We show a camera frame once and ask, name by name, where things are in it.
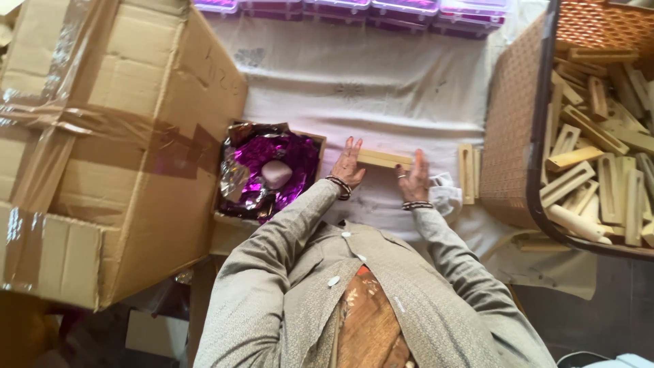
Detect crumpled white cloth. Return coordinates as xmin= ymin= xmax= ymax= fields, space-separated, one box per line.
xmin=428 ymin=172 xmax=464 ymax=218

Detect person's left hand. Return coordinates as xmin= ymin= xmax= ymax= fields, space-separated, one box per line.
xmin=331 ymin=136 xmax=367 ymax=186

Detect white cardboard box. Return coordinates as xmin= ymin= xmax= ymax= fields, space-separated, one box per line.
xmin=125 ymin=309 xmax=190 ymax=360

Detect crumpled purple foil sheets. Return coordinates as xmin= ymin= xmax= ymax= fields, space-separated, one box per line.
xmin=219 ymin=122 xmax=322 ymax=225

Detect pale pink stone lump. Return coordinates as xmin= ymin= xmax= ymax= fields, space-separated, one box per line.
xmin=261 ymin=160 xmax=293 ymax=190

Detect orange floral garment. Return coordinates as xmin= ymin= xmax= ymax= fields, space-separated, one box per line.
xmin=329 ymin=265 xmax=417 ymax=368

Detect grey buttoned jacket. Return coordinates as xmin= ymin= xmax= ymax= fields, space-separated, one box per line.
xmin=193 ymin=179 xmax=558 ymax=368

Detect large taped cardboard box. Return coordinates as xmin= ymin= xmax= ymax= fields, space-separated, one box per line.
xmin=0 ymin=0 xmax=249 ymax=311

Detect pale wooden block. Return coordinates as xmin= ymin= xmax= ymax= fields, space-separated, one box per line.
xmin=357 ymin=148 xmax=414 ymax=171

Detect small open wooden box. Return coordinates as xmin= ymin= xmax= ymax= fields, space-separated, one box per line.
xmin=211 ymin=120 xmax=328 ymax=230

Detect beaded bangles on left wrist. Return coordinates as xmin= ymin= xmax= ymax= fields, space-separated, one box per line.
xmin=325 ymin=175 xmax=353 ymax=201

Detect slotted wooden piece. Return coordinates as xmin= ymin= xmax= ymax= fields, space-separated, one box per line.
xmin=458 ymin=143 xmax=476 ymax=205

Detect white printed table cloth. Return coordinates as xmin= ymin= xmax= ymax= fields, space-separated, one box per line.
xmin=207 ymin=0 xmax=598 ymax=301

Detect row of purple plastic cases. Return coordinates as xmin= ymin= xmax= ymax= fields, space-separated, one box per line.
xmin=191 ymin=0 xmax=517 ymax=41

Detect pale blue object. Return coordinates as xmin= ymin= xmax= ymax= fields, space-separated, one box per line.
xmin=557 ymin=351 xmax=654 ymax=368

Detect person's right hand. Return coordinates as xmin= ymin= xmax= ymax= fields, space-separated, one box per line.
xmin=395 ymin=149 xmax=431 ymax=204

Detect woven basket of wooden pieces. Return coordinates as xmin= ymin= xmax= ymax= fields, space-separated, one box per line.
xmin=479 ymin=0 xmax=654 ymax=263

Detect flat wooden piece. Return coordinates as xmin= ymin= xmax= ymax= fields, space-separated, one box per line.
xmin=515 ymin=234 xmax=572 ymax=252

